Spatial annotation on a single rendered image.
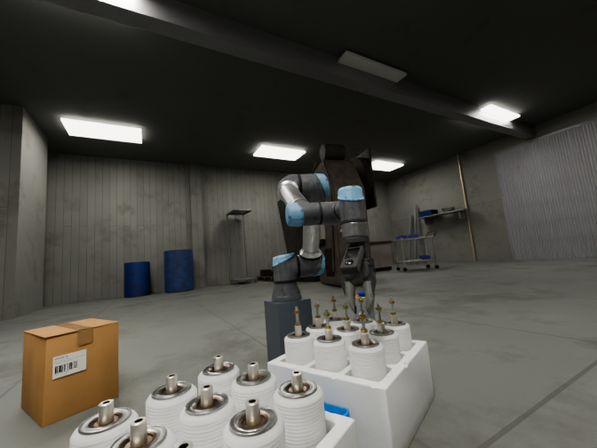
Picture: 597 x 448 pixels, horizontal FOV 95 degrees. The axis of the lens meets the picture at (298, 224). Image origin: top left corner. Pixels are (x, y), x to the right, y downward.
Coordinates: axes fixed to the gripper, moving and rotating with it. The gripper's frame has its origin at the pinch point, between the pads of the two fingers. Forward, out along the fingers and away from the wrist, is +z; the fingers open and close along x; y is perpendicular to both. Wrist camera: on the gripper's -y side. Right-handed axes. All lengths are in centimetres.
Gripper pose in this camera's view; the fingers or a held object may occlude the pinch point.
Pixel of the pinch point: (361, 309)
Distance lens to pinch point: 81.7
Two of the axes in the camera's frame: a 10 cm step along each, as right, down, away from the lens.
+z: 0.8, 9.9, -1.3
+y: 4.7, 0.8, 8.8
